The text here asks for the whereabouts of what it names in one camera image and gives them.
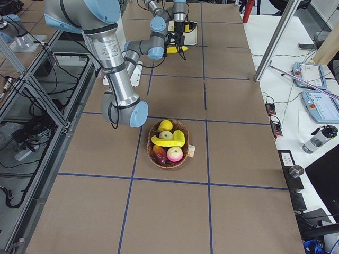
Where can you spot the aluminium frame post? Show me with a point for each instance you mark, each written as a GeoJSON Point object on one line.
{"type": "Point", "coordinates": [282, 25]}

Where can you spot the white rectangular bear tray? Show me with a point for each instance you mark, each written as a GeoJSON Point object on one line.
{"type": "Point", "coordinates": [190, 39]}

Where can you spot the white pale apple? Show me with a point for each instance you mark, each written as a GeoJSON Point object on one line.
{"type": "Point", "coordinates": [167, 135]}

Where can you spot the far blue teach pendant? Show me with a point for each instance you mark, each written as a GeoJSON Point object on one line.
{"type": "Point", "coordinates": [311, 73]}

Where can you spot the near blue teach pendant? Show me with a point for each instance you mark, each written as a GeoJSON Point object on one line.
{"type": "Point", "coordinates": [321, 107]}

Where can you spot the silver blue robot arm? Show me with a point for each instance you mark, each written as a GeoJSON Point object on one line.
{"type": "Point", "coordinates": [179, 11]}
{"type": "Point", "coordinates": [97, 21]}

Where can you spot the pink white peach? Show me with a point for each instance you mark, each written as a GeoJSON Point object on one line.
{"type": "Point", "coordinates": [174, 154]}

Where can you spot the dark red plum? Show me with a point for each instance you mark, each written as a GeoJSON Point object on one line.
{"type": "Point", "coordinates": [160, 154]}

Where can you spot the red fire extinguisher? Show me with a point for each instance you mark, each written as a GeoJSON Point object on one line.
{"type": "Point", "coordinates": [248, 8]}

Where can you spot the yellow lemon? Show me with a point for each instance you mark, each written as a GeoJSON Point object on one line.
{"type": "Point", "coordinates": [165, 125]}

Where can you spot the paper price tag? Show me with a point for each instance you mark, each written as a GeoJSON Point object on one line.
{"type": "Point", "coordinates": [191, 150]}

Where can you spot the blue teach pendant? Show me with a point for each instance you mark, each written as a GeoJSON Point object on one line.
{"type": "Point", "coordinates": [321, 107]}
{"type": "Point", "coordinates": [311, 73]}

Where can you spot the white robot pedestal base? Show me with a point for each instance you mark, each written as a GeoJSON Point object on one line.
{"type": "Point", "coordinates": [136, 74]}

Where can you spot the yellow banana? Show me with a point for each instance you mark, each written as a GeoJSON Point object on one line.
{"type": "Point", "coordinates": [174, 49]}
{"type": "Point", "coordinates": [177, 141]}

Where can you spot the brown wicker basket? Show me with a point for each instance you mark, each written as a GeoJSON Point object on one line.
{"type": "Point", "coordinates": [177, 125]}

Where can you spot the clear grey water bottle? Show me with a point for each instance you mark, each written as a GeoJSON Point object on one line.
{"type": "Point", "coordinates": [319, 137]}

